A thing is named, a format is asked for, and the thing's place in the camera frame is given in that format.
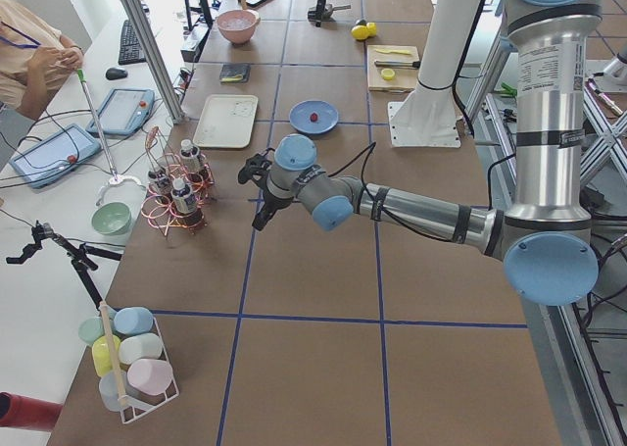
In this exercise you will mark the black computer mouse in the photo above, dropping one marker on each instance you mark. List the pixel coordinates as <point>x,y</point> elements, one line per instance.
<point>115,73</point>

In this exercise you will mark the yellow plastic knife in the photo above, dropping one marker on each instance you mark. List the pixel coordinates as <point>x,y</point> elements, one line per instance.
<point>404,52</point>

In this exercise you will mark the blue round plate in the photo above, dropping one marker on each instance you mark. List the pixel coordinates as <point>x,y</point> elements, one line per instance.
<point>299,117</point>

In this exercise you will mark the wooden cutting board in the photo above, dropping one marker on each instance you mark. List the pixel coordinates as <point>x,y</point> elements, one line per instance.
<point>405,80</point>

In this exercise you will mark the half lemon slice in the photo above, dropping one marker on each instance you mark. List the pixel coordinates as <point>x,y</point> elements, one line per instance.
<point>388,74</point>

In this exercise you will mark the black keyboard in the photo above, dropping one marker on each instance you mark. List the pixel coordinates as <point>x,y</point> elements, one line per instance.
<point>130,51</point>

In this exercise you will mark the pink bowl with ice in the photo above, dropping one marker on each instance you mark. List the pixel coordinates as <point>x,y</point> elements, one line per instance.
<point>238,26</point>

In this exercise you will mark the dark drink bottle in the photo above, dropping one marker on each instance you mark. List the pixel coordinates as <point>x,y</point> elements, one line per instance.
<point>183,197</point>
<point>190,156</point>
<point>159,181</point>

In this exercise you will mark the yellow lemon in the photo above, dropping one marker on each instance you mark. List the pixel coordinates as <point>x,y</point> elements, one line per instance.
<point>360,32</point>
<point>372,29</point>

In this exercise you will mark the cream bear tray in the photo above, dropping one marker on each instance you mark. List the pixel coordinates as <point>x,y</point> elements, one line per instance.
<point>226,121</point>

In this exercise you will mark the metal scoop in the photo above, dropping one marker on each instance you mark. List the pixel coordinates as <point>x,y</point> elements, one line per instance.
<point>332,9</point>

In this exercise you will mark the copper wire bottle rack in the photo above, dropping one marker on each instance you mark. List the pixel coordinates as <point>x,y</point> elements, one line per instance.
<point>159,211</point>

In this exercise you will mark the white wire cup rack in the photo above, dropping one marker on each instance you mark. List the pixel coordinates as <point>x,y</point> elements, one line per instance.
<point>131,361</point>

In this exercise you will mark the green bowl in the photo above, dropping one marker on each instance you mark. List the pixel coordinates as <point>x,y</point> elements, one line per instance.
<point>112,219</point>

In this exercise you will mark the person in beige shirt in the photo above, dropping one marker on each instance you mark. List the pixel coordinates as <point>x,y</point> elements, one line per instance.
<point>36,60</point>

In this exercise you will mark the blue teach pendant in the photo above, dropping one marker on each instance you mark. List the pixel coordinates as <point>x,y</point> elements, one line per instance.
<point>124,110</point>
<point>55,156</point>

